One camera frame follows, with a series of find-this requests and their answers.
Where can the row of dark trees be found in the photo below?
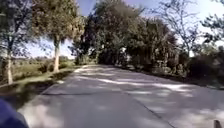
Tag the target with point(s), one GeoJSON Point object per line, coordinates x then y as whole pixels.
{"type": "Point", "coordinates": [133, 40]}

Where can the grey concrete road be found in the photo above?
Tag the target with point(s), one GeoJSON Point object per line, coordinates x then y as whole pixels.
{"type": "Point", "coordinates": [110, 103]}

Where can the tree with pale trunk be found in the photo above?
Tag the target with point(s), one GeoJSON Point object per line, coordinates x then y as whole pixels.
{"type": "Point", "coordinates": [57, 50]}

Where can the low green bushes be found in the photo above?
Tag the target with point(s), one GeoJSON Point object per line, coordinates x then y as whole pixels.
{"type": "Point", "coordinates": [46, 66]}

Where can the grass verge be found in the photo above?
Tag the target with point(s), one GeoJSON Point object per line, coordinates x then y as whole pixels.
{"type": "Point", "coordinates": [26, 83]}

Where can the tree with thin trunk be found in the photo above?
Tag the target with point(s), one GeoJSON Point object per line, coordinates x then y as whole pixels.
{"type": "Point", "coordinates": [8, 66]}

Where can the robot's own part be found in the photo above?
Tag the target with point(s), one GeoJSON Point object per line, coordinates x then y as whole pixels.
{"type": "Point", "coordinates": [217, 124]}

